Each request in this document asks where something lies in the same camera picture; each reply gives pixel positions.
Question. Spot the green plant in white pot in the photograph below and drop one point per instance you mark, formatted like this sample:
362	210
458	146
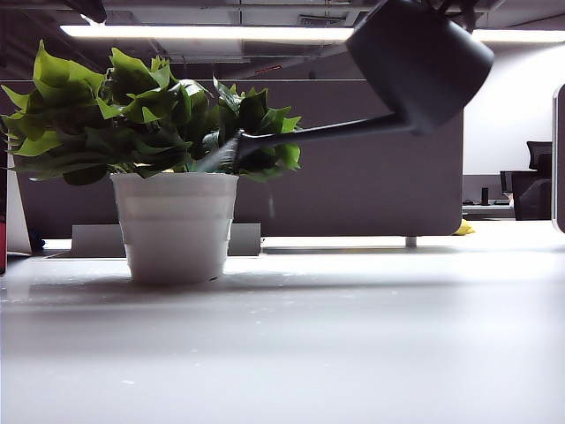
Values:
176	229

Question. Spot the white upright board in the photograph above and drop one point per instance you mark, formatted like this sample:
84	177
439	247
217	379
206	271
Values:
17	207

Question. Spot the long ceiling light strip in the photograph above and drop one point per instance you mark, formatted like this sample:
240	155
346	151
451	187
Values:
198	32

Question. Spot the small black bottle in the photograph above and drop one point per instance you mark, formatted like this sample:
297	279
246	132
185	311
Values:
485	195

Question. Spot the large grey desk divider panel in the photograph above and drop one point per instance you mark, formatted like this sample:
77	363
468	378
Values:
353	185

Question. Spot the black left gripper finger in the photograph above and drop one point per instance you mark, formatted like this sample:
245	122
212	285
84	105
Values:
92	9

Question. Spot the white ribbed flower pot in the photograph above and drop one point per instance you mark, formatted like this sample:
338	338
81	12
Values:
245	240

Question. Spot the ceiling air vent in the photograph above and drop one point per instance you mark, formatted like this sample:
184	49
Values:
324	20

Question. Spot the dark grey watering can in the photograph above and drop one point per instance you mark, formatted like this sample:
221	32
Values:
419	66

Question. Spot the small yellow object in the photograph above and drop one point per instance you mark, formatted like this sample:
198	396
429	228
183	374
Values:
467	228

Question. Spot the dark background monitor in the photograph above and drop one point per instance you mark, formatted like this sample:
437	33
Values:
506	183

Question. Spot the red and dark upright object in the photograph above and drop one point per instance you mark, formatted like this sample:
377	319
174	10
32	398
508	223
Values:
2	247

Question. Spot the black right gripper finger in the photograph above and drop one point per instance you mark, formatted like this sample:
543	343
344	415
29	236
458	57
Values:
445	5
468	17

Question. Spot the grey background desk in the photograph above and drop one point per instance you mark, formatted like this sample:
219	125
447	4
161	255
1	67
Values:
487	211

